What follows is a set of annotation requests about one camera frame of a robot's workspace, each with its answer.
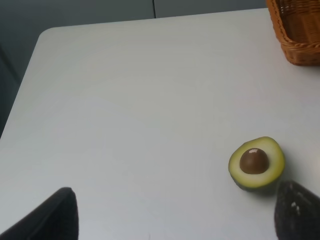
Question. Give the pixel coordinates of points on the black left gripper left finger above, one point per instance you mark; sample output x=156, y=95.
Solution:
x=57, y=218

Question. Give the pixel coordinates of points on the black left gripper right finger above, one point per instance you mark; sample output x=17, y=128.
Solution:
x=296, y=212

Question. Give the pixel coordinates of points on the brown wicker basket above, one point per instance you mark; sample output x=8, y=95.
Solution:
x=296, y=24

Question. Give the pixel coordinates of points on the halved avocado with pit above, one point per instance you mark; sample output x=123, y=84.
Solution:
x=257, y=164

